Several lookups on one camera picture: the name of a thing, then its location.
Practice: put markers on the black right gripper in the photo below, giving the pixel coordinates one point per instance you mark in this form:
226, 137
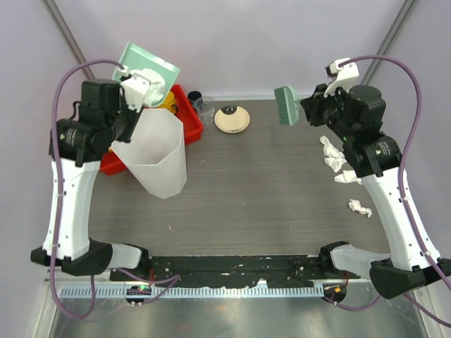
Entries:
313, 105

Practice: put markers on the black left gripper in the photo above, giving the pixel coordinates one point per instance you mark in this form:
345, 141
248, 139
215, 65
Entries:
127, 135

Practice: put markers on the green hand brush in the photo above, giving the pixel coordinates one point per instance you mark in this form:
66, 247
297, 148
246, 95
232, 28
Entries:
287, 105

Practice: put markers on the white translucent waste bin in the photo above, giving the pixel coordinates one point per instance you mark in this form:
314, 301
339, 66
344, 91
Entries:
156, 153

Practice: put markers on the green dustpan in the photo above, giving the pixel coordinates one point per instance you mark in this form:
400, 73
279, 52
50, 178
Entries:
136, 58

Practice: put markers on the white paper scrap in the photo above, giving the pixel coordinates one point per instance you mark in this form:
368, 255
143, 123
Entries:
157, 91
333, 158
347, 177
355, 205

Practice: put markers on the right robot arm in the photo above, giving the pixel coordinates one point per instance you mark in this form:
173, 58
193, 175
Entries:
356, 116

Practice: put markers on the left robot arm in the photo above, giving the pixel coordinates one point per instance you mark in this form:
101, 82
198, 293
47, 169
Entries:
108, 111

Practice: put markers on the yellow mug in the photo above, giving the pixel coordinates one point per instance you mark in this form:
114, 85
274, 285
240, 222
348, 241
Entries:
170, 103

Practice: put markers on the red plastic tray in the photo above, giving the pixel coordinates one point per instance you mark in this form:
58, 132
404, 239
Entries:
192, 126

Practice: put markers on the black cup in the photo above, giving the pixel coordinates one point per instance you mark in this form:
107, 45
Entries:
193, 96

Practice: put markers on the clear glass cup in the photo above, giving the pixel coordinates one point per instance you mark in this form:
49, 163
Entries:
205, 108

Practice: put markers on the cream round plate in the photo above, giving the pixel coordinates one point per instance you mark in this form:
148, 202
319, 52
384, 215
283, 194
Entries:
232, 119

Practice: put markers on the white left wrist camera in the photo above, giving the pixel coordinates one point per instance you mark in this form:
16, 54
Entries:
135, 87

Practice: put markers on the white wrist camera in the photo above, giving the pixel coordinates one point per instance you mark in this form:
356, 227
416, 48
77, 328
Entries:
344, 75
135, 87

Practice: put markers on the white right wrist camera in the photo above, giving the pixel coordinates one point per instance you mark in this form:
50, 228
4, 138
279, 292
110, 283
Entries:
344, 75

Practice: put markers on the white slotted cable duct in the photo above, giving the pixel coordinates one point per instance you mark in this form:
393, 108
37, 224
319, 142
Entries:
109, 291

